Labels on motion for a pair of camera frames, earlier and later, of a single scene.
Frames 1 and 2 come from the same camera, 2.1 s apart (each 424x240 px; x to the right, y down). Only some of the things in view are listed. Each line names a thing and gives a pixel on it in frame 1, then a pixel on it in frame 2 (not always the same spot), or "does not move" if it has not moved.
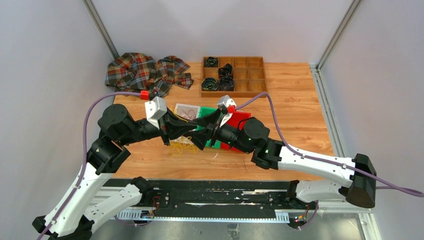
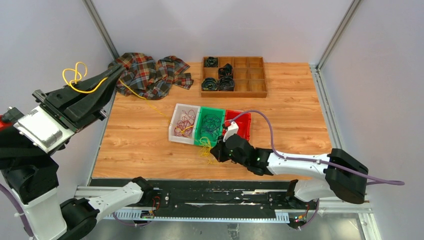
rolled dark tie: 210,62 does not move
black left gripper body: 167,128 → 62,107
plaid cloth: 134,72 does not move
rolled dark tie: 209,84 does not move
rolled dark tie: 227,70 does not move
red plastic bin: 237,118 does not move
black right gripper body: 210,132 → 223,153
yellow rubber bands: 182,145 → 203,141
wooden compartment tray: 249,74 does not move
